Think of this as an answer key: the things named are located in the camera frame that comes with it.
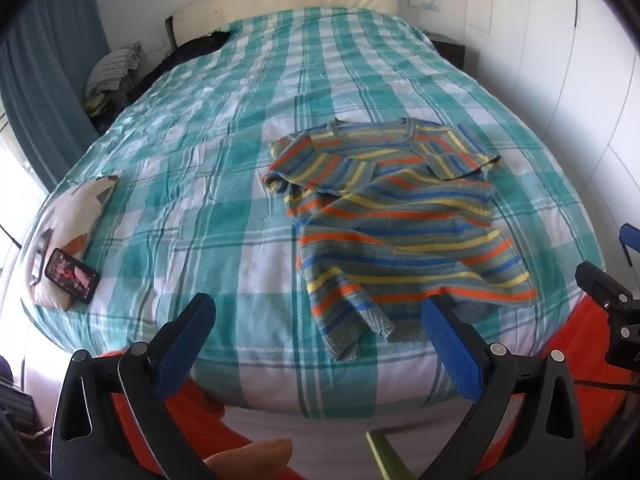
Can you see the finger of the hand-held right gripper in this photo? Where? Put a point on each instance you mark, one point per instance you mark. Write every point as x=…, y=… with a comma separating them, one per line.
x=631, y=242
x=620, y=320

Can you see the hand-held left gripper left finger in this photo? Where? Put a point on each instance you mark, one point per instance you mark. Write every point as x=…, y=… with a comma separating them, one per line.
x=182, y=345

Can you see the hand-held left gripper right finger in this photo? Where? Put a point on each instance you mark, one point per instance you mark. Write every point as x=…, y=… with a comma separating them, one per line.
x=450, y=345

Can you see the striped knit sweater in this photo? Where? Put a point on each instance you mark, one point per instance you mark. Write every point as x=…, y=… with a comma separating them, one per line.
x=400, y=220

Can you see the pile of clothes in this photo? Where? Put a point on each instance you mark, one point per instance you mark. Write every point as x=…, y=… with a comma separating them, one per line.
x=112, y=67

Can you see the person's left hand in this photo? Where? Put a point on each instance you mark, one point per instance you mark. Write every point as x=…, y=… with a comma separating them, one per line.
x=250, y=460

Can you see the red clothing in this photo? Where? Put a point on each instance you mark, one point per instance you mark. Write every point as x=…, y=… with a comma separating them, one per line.
x=585, y=340

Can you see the green flat object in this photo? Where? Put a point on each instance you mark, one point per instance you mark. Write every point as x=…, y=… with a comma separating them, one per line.
x=390, y=460

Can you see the black smartphone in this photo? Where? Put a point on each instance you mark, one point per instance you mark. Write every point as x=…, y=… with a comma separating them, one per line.
x=70, y=275

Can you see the bed with teal plaid cover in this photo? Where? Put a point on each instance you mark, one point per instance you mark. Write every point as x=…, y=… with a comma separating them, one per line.
x=200, y=185

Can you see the printed pillow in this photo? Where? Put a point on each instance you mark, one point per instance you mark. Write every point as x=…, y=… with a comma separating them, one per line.
x=80, y=205

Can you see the dark striped cloth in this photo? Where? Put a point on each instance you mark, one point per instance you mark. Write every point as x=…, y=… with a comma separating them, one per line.
x=20, y=410

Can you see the dark wooden nightstand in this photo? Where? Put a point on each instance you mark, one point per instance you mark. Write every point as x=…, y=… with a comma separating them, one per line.
x=450, y=50

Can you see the blue curtain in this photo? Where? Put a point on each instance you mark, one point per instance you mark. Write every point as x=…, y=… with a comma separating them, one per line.
x=40, y=85

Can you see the white wall socket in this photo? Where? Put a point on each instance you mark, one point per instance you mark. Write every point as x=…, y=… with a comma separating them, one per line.
x=425, y=0

